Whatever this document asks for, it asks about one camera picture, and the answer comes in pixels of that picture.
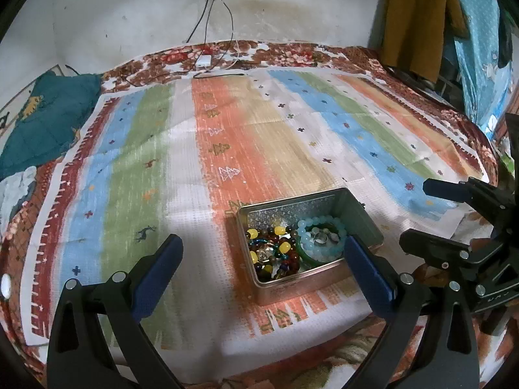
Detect white cloth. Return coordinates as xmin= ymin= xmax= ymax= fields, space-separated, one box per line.
xmin=0 ymin=166 xmax=40 ymax=228

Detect yellow and black bead bracelet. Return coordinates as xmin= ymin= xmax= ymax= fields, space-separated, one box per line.
xmin=245 ymin=225 xmax=298 ymax=283

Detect multicoloured small bead bracelet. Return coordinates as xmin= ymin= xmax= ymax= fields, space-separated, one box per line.
xmin=248 ymin=233 xmax=303 ymax=280

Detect teal quilt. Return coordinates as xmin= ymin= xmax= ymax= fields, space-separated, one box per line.
xmin=0 ymin=71 xmax=103 ymax=181

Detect metal tin box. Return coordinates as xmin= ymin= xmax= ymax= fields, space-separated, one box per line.
xmin=236 ymin=187 xmax=385 ymax=307

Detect white cable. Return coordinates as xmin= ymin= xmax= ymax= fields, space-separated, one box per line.
xmin=220 ymin=0 xmax=236 ymax=49

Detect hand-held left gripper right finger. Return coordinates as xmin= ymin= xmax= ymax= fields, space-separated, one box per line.
xmin=344 ymin=235 xmax=489 ymax=389

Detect light blue bead bracelet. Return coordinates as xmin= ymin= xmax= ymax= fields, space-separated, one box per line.
xmin=296 ymin=216 xmax=350 ymax=261

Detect blue printed cloth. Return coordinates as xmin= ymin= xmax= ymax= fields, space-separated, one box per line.
xmin=442 ymin=0 xmax=514 ymax=131

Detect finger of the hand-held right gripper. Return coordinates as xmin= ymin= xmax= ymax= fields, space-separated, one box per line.
xmin=423 ymin=177 xmax=512 ymax=228
xmin=399 ymin=229 xmax=494 ymax=281

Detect black hanging garment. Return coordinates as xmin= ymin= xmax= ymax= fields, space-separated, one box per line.
xmin=497 ymin=4 xmax=519 ymax=70

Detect mustard hanging garment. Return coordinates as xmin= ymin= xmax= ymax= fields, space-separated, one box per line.
xmin=381 ymin=0 xmax=468 ymax=84

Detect striped patterned mat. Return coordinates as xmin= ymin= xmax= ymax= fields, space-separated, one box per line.
xmin=18 ymin=67 xmax=493 ymax=349

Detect green jade bangle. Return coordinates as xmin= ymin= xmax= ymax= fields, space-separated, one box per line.
xmin=295 ymin=219 xmax=349 ymax=269

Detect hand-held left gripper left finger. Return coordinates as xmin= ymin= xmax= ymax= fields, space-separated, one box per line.
xmin=46 ymin=234 xmax=184 ymax=389

